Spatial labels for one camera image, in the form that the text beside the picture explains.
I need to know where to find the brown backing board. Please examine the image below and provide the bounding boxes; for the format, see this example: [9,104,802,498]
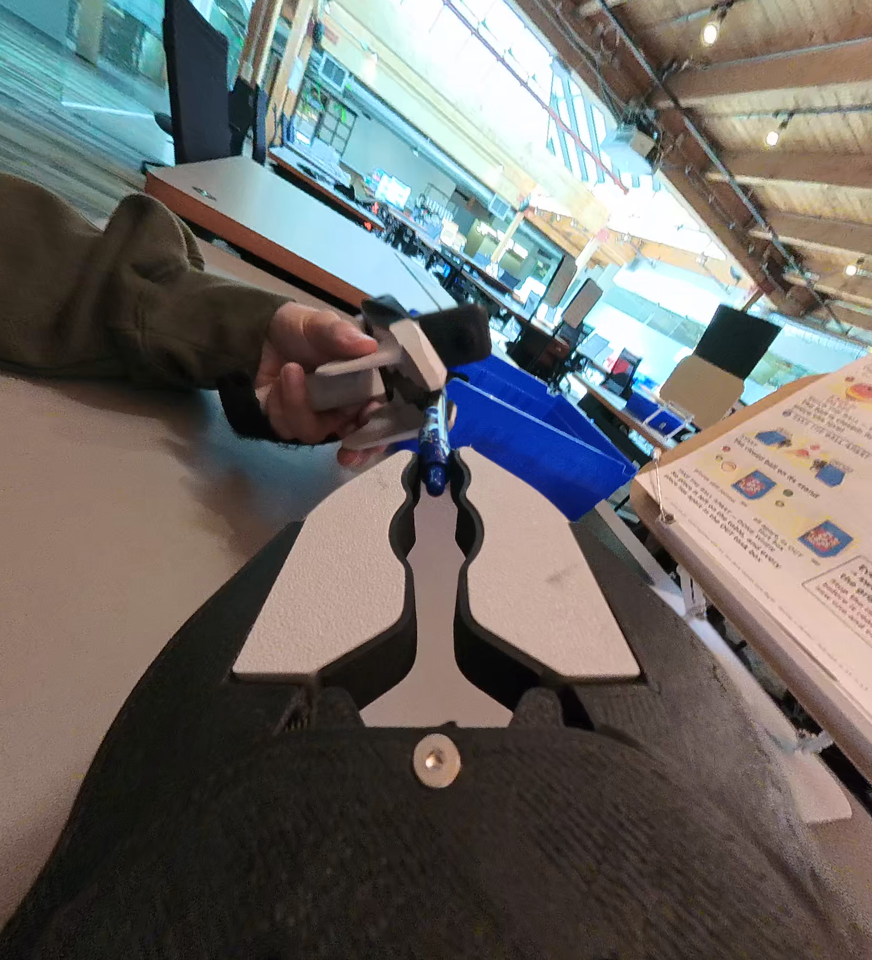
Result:
[631,367,872,800]

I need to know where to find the ceiling projector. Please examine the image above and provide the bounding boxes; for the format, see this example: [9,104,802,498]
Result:
[599,123,663,175]

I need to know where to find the beige and black divider panel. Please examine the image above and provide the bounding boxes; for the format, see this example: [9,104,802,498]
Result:
[661,303,783,430]

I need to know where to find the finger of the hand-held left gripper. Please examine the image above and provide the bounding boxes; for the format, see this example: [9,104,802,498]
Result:
[340,414,438,453]
[389,317,449,393]

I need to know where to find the blue plastic bin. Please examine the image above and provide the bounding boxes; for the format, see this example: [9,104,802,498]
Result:
[447,352,637,524]

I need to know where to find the person's left hand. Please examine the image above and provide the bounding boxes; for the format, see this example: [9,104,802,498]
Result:
[254,302,407,470]

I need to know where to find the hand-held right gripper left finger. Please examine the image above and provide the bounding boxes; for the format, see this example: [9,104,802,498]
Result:
[232,450,418,682]

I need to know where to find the person's left forearm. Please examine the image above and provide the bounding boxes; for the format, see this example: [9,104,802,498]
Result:
[0,127,294,440]

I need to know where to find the blue ballpoint pen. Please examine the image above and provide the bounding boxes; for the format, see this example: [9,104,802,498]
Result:
[419,378,458,498]

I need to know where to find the printed instruction sheet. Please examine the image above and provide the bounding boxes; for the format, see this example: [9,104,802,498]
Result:
[649,333,872,751]

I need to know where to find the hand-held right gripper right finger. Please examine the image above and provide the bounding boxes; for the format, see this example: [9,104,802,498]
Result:
[453,448,642,682]

